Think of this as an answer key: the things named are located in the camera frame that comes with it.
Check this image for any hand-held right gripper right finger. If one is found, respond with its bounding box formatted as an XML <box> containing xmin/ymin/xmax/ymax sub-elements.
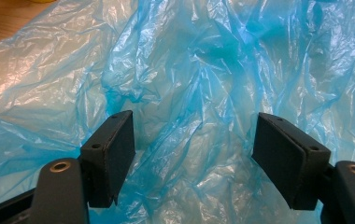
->
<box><xmin>250</xmin><ymin>112</ymin><xmax>332</xmax><ymax>211</ymax></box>

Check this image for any blue plastic bag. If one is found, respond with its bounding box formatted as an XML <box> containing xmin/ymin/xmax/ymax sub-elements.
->
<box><xmin>0</xmin><ymin>0</ymin><xmax>355</xmax><ymax>224</ymax></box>

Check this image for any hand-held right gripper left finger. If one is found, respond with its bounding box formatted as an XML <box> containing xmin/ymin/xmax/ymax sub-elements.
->
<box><xmin>79</xmin><ymin>109</ymin><xmax>136</xmax><ymax>209</ymax></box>

